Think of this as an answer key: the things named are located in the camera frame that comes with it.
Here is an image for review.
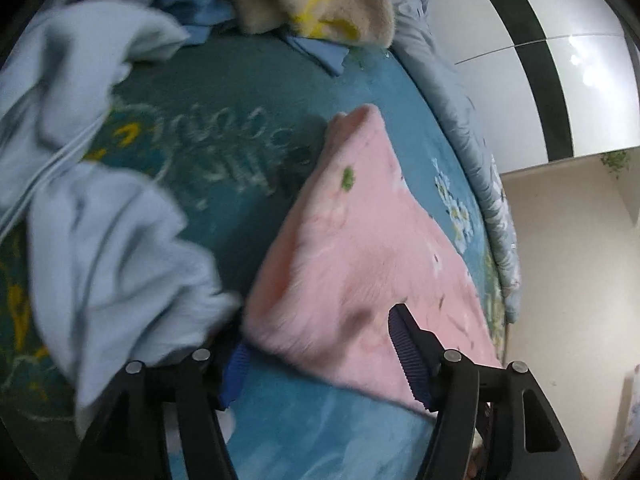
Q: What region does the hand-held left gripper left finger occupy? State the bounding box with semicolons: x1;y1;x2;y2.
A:
69;342;252;480

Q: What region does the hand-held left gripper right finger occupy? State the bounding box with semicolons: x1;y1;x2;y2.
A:
388;303;585;480

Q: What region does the pink fleece garment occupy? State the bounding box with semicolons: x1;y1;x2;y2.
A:
242;103;502;413

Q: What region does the light blue hooded sweatshirt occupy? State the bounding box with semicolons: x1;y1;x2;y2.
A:
0;0;242;438

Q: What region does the teal printed blanket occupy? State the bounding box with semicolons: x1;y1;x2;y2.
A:
0;35;507;480

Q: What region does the grey-blue floral quilt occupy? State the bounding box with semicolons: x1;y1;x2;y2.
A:
387;0;523;325

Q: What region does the white cabinet with black stripe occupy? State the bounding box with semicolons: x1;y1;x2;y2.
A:
425;0;640;175

